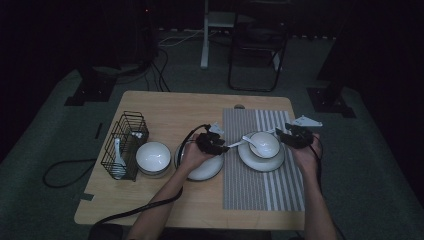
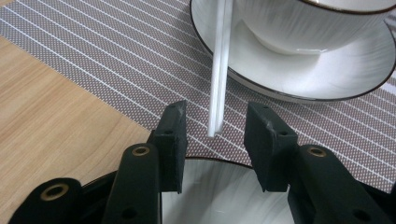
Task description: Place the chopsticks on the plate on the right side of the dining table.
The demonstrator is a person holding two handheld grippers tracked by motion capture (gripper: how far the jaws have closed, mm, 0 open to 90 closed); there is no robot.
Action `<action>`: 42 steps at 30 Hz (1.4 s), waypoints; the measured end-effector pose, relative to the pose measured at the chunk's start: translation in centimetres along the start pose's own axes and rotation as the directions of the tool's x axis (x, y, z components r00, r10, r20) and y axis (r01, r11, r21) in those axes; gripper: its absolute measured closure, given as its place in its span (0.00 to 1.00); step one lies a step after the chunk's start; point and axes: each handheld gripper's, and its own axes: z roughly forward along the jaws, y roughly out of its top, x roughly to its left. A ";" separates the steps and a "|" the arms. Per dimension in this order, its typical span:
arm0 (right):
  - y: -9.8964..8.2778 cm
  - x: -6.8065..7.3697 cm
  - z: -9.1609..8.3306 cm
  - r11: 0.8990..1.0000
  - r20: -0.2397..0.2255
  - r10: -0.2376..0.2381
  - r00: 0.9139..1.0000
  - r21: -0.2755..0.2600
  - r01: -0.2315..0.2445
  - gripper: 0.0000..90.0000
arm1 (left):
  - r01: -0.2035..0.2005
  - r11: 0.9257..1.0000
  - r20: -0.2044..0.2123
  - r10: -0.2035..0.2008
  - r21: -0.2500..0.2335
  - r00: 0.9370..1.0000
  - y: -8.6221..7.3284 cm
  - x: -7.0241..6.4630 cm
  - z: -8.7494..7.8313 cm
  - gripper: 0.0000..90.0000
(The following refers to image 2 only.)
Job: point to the white chopstick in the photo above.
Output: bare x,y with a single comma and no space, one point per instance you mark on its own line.
224,62
215,93

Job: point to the white bowl with dark rim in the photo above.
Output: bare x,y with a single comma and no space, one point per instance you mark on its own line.
311,28

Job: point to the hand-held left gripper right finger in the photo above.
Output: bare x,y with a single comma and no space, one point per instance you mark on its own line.
271,149

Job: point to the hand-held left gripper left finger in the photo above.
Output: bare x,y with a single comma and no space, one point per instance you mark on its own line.
172,155

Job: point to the white plate with dark rim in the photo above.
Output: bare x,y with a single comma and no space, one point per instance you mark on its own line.
218,193
311,74

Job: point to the grey striped placemat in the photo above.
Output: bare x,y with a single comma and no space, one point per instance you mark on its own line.
109,53

